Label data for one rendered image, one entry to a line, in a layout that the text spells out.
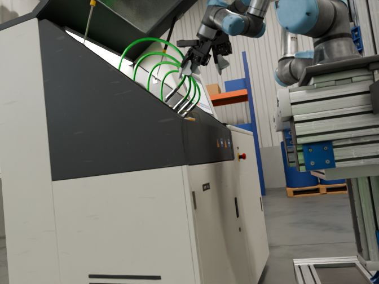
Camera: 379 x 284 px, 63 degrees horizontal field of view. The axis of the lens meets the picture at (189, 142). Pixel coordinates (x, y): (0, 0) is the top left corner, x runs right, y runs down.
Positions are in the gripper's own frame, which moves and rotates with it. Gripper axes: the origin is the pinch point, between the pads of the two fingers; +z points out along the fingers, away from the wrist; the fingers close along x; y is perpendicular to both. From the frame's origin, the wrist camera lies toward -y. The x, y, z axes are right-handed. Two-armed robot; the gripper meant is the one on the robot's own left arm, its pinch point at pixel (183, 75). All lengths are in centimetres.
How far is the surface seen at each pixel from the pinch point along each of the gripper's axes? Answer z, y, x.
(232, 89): 140, -146, 500
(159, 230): 34, 40, -48
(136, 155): 19, 18, -43
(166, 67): 12.4, -29.9, 31.9
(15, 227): 74, -12, -61
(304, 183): 194, 82, 431
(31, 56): 14, -46, -42
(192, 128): 4.9, 26.8, -28.4
